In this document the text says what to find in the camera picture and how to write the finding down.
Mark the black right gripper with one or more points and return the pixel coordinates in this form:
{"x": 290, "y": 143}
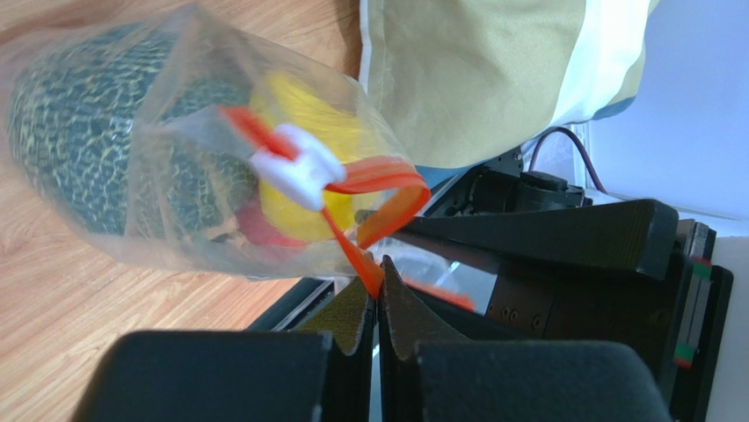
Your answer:
{"x": 675, "y": 324}

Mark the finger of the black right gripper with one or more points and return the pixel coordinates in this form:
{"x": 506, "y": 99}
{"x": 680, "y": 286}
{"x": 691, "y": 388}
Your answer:
{"x": 630, "y": 240}

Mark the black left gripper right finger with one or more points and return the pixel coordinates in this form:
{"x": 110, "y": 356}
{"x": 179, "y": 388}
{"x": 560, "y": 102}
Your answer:
{"x": 431, "y": 372}

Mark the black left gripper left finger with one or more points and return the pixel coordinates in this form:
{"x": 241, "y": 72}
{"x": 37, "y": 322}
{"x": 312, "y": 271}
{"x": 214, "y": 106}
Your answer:
{"x": 318, "y": 372}

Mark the yellow fake pear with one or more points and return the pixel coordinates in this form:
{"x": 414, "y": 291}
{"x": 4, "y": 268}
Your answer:
{"x": 344, "y": 133}

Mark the clear zip top bag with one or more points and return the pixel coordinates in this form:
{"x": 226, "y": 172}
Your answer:
{"x": 177, "y": 140}

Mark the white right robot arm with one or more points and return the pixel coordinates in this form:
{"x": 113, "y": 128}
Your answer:
{"x": 462, "y": 291}

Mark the red fake apple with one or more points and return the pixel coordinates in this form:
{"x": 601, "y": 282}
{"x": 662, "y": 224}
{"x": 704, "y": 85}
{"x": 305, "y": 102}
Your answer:
{"x": 255, "y": 227}

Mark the green netted fake melon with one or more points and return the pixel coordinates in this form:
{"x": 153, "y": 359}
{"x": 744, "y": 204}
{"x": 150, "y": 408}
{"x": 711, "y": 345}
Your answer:
{"x": 69, "y": 126}

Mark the striped blue beige pillow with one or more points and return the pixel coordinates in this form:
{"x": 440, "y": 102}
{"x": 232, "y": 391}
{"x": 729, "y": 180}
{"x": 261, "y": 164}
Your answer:
{"x": 460, "y": 82}

